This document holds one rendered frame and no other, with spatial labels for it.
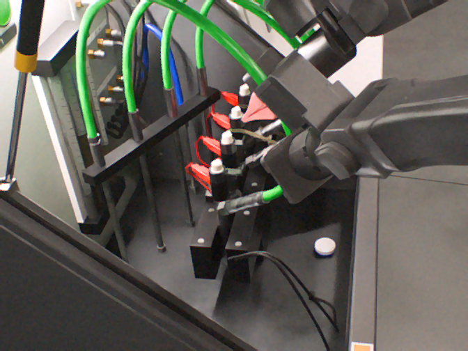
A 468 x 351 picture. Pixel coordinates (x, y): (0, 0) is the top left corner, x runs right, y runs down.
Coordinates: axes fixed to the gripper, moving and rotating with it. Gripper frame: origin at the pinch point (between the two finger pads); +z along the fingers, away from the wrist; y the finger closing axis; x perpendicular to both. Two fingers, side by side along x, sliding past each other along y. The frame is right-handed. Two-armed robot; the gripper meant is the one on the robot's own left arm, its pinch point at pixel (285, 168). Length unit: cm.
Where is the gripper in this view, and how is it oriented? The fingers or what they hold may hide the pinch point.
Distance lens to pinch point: 78.8
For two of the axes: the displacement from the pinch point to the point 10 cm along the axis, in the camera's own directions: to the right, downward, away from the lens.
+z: -2.4, 1.6, 9.6
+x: 5.9, 8.1, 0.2
